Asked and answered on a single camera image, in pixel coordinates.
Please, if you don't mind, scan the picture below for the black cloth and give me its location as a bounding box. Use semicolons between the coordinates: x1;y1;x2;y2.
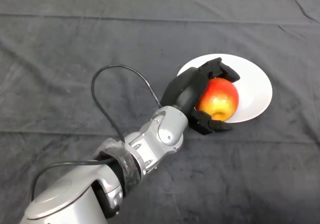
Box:
0;0;320;224

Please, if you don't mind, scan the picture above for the red yellow apple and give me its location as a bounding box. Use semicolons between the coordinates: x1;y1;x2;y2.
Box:
195;77;240;122

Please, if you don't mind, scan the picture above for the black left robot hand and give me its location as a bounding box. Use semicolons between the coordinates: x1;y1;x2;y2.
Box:
160;57;241;136

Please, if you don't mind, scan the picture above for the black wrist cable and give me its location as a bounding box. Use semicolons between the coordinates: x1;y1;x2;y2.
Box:
30;64;163;202

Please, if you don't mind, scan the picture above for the white round plate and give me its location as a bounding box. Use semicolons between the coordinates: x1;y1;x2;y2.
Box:
176;53;273;124

